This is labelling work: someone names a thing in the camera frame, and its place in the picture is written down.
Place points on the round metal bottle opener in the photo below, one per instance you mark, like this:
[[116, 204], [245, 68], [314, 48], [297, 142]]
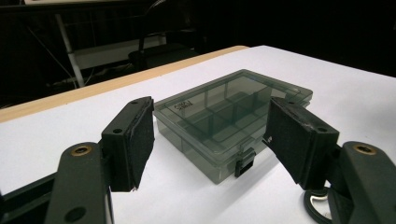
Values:
[[308, 206]]

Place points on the white desk frame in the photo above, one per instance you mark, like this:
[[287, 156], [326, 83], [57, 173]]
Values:
[[70, 53]]

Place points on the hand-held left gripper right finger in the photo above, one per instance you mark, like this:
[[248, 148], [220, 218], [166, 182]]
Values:
[[299, 140]]

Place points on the black folding chair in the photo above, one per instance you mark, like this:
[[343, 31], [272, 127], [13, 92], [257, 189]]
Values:
[[162, 53]]

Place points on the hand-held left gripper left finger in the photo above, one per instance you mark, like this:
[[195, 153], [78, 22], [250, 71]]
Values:
[[130, 146]]

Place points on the light wooden table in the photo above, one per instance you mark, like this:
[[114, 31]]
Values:
[[93, 90]]

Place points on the grey transparent organizer box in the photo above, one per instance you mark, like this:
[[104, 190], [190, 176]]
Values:
[[202, 112]]

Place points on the white table cover sheet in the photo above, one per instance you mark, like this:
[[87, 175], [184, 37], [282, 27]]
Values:
[[62, 140]]

